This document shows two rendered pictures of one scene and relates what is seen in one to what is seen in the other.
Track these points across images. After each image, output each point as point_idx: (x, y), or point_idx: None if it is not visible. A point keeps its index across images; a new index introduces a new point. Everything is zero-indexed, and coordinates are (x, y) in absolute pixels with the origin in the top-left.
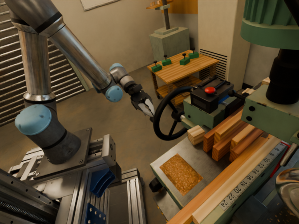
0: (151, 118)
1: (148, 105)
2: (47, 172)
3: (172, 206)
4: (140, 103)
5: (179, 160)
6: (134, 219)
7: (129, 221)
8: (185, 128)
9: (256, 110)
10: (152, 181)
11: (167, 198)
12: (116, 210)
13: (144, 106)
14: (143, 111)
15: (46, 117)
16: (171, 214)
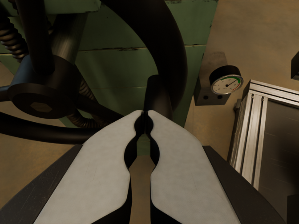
0: (164, 106)
1: (117, 157)
2: None
3: (209, 62)
4: (187, 219)
5: None
6: (248, 176)
7: (257, 179)
8: (69, 130)
9: None
10: (235, 73)
11: (210, 73)
12: (280, 215)
13: (159, 163)
14: (193, 136)
15: None
16: (216, 57)
